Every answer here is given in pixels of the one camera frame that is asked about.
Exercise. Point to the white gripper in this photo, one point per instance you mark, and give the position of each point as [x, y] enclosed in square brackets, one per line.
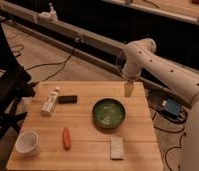
[131, 72]

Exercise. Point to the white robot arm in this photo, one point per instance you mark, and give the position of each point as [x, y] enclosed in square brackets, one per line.
[183, 82]

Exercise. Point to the green bowl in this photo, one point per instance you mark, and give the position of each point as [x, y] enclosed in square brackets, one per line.
[108, 113]

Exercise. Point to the blue power box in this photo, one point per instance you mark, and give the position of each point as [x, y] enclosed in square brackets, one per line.
[171, 107]

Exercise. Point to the white sponge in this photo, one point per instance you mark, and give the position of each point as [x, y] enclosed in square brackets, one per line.
[116, 148]

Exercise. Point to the black rectangular block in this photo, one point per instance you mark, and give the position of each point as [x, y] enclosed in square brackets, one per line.
[67, 99]

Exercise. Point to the white bottle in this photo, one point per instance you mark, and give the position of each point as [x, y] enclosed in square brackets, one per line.
[50, 102]

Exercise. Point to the black chair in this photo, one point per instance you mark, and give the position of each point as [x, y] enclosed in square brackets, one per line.
[14, 84]

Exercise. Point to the white cup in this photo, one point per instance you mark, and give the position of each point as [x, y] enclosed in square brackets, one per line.
[28, 143]

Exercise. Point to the long metal rail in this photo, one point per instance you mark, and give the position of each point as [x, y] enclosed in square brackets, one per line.
[90, 38]

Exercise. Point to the white object on rail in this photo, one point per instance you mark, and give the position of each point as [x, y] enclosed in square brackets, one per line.
[51, 15]

